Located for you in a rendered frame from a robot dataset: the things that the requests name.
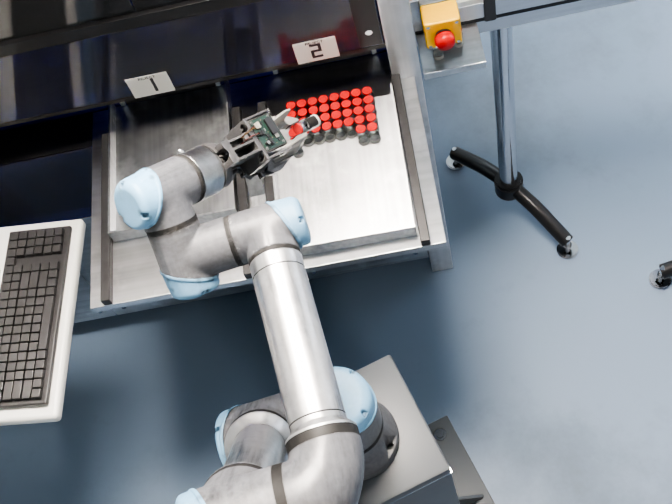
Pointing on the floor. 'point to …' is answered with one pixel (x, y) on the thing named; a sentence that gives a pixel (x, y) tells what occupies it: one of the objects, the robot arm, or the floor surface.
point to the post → (401, 61)
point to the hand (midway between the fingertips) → (293, 131)
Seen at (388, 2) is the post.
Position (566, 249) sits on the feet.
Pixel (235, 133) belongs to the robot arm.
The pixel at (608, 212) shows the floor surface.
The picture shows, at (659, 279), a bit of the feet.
